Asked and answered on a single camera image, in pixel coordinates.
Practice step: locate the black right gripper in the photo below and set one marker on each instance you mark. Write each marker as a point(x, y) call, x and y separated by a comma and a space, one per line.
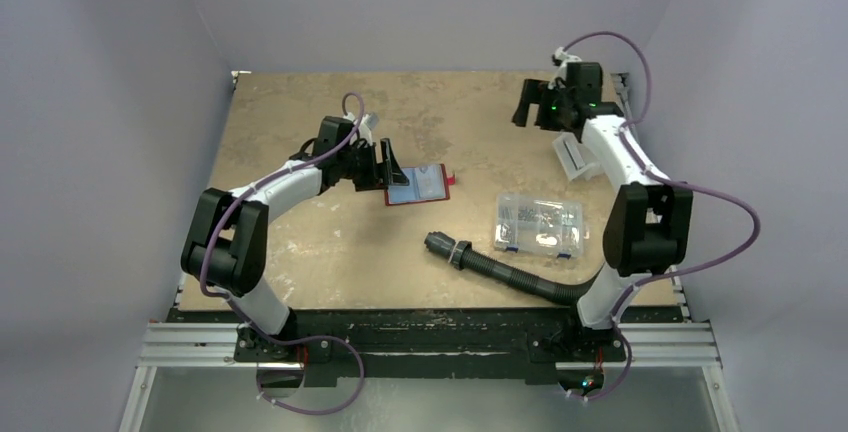
point(536, 109)

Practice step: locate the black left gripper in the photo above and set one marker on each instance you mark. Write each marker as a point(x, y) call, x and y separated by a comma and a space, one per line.
point(382, 174)

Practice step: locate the red leather card holder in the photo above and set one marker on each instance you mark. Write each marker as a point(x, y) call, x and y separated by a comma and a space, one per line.
point(427, 183)

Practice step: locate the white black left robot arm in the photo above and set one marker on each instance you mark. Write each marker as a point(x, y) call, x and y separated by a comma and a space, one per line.
point(226, 245)

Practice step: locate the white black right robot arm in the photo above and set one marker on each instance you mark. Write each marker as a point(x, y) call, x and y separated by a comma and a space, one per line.
point(648, 225)

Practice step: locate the white plastic tray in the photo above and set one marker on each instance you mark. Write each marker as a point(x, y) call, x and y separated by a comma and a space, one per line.
point(577, 161)

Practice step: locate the clear plastic screw box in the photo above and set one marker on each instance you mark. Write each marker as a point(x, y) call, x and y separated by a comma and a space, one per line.
point(550, 228)

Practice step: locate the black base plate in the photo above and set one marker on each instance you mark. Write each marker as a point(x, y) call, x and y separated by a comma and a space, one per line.
point(319, 324)

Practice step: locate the aluminium frame rail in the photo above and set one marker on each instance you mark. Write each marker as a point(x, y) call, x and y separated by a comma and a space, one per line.
point(222, 344)

